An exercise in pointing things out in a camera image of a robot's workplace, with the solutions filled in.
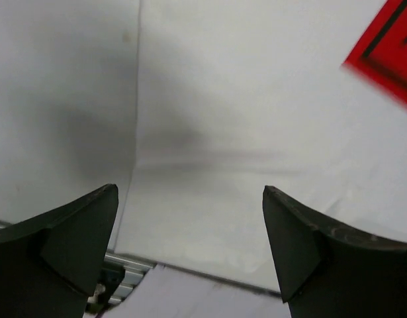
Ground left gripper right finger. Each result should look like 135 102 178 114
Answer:
262 186 407 318

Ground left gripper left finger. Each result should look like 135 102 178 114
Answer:
0 184 118 318

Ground white red-print t-shirt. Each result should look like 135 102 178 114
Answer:
115 1 407 290

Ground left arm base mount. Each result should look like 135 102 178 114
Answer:
0 217 158 315

